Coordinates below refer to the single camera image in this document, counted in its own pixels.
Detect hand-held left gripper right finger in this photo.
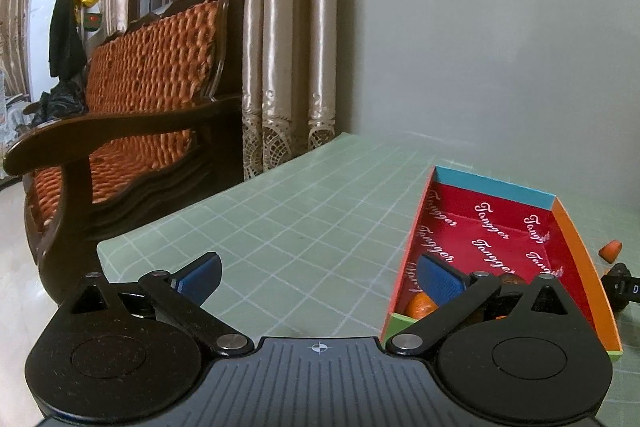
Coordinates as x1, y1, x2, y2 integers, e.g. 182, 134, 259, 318
386, 254, 586, 355

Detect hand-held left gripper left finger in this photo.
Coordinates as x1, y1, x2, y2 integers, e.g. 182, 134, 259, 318
57, 253, 251, 355

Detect round orange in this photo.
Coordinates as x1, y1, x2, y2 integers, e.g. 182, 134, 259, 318
404, 292, 441, 321

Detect small cut orange piece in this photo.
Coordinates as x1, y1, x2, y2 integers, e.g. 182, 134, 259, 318
599, 241, 624, 264

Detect dark brown wrinkled fruit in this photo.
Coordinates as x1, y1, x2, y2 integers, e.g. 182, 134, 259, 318
497, 273, 528, 293

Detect colourful cardboard box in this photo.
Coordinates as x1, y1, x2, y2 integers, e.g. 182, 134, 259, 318
380, 165, 623, 364

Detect green checked tablecloth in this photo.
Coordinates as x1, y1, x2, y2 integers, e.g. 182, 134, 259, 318
96, 132, 640, 427

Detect wooden sofa orange cushion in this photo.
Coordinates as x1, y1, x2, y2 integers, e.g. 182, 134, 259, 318
2, 0, 246, 308

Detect black bag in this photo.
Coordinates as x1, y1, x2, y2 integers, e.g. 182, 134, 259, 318
22, 79, 88, 125

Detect black coat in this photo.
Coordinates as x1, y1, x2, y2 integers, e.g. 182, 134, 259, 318
48, 0, 87, 80

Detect white refrigerator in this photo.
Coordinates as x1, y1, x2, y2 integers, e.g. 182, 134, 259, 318
27, 0, 68, 95

